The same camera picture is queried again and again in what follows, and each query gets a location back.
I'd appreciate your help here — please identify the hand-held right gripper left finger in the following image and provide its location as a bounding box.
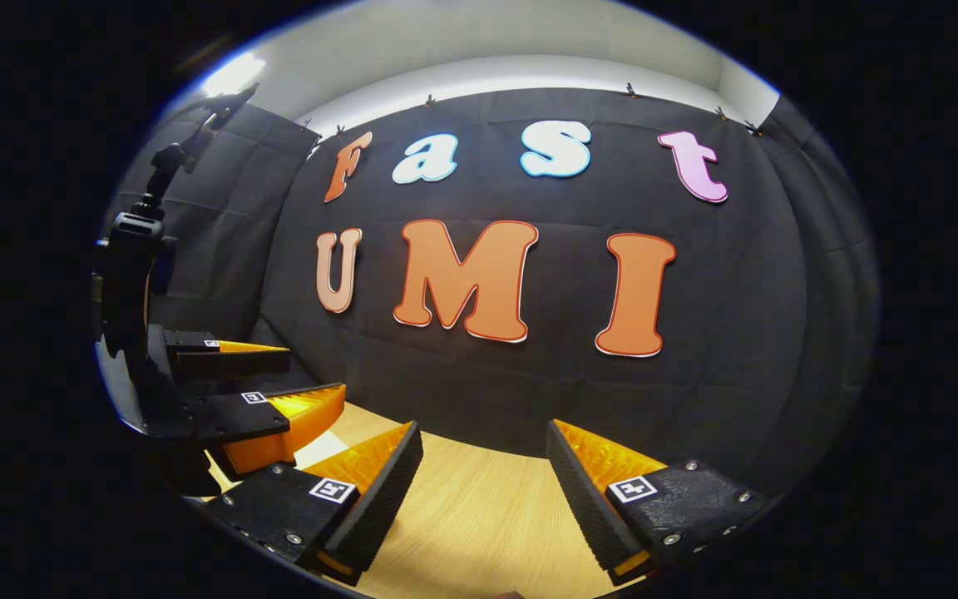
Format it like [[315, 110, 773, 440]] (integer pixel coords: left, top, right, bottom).
[[196, 420, 426, 587]]

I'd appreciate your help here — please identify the ceiling light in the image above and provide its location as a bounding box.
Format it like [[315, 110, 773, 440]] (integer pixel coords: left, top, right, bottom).
[[200, 52, 268, 99]]

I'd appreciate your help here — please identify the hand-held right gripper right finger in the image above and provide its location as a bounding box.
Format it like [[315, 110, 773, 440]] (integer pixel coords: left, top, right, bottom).
[[546, 418, 788, 587]]

